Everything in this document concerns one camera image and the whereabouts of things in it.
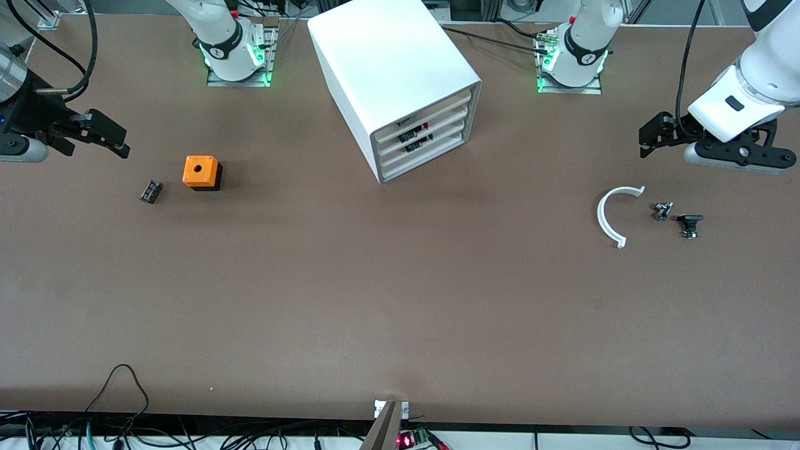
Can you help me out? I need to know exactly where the orange black button box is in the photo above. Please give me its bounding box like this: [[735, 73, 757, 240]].
[[182, 155, 223, 192]]

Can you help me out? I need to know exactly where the white drawer cabinet housing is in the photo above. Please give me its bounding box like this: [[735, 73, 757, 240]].
[[307, 0, 482, 185]]

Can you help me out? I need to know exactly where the white curved plastic arc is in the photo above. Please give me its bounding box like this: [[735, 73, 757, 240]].
[[597, 186, 646, 249]]

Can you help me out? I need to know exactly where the circuit board with red light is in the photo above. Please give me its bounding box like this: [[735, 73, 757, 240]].
[[396, 428, 433, 449]]

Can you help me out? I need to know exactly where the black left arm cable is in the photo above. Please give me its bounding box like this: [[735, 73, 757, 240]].
[[678, 0, 707, 123]]

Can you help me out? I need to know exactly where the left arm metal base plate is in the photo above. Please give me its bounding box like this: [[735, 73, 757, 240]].
[[536, 31, 603, 96]]

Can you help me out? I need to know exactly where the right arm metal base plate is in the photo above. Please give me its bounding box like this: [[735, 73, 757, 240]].
[[206, 24, 277, 88]]

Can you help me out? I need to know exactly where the black cable across table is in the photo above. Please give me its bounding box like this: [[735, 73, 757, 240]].
[[441, 24, 551, 56]]

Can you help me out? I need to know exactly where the thin black looped cable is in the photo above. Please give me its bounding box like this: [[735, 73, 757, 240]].
[[84, 364, 151, 432]]

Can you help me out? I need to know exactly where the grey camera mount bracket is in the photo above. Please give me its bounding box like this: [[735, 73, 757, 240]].
[[359, 400, 410, 450]]

